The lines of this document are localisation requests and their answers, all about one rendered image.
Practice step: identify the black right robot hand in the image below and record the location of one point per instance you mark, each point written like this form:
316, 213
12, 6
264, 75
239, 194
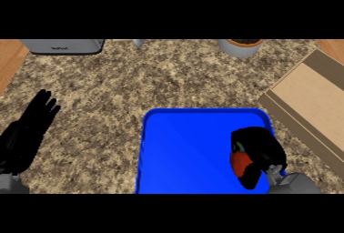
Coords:
261, 145

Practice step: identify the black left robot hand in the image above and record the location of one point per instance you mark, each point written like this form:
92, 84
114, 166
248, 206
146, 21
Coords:
27, 130

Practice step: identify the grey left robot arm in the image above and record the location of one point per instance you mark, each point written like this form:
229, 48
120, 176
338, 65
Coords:
10, 184

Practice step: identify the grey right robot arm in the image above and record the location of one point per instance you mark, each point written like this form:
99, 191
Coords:
292, 183

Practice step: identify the blue plastic tray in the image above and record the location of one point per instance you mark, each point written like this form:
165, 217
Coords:
188, 151

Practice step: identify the brown cardboard box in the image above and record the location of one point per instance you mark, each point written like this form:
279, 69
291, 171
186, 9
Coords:
309, 103

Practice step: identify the grey appliance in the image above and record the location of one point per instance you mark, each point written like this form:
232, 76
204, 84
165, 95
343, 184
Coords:
62, 46

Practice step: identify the grey plant pot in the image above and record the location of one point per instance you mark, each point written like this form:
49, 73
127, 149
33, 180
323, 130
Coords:
241, 47

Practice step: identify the small grey cup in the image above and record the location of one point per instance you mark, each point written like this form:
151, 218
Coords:
139, 42

